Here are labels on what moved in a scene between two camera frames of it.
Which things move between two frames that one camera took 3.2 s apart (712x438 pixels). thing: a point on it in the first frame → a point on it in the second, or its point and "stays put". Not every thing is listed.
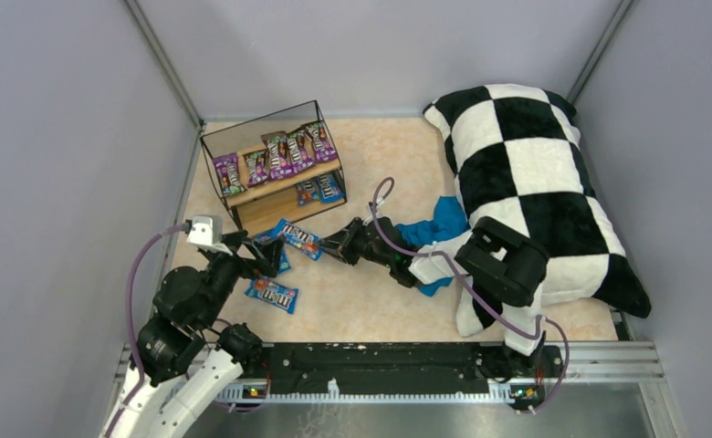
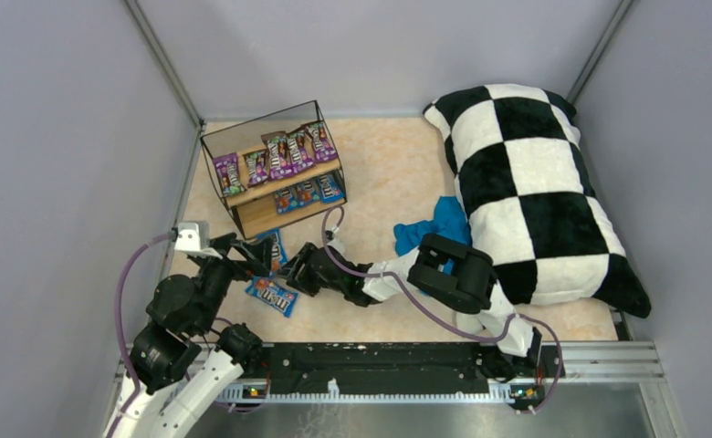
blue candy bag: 331,188 stays put
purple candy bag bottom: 257,168 stays put
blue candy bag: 282,297 stays put
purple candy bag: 322,148 stays put
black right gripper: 353,243 → 306,270
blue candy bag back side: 301,241 → 287,198
